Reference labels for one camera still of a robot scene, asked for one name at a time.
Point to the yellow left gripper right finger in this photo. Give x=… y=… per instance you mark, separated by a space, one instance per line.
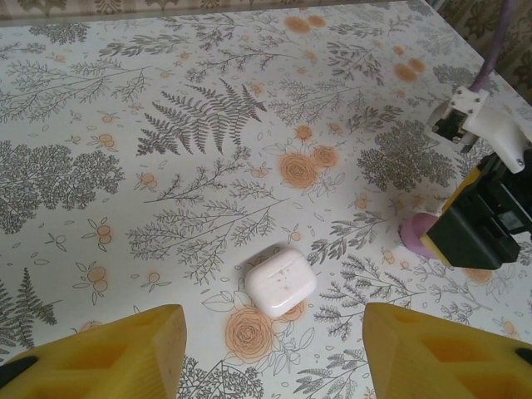
x=436 y=365

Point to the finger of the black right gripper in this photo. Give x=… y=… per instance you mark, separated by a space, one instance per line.
x=469 y=237
x=465 y=189

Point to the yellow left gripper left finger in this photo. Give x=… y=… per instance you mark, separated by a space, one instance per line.
x=83 y=365

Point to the pink earbuds charging case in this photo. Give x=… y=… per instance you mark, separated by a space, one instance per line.
x=415 y=232

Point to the white earbuds charging case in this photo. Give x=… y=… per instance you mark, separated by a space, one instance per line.
x=280 y=282

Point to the floral patterned table cover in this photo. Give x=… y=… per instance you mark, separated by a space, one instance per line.
x=166 y=208

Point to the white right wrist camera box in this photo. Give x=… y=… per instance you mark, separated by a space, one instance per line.
x=494 y=124

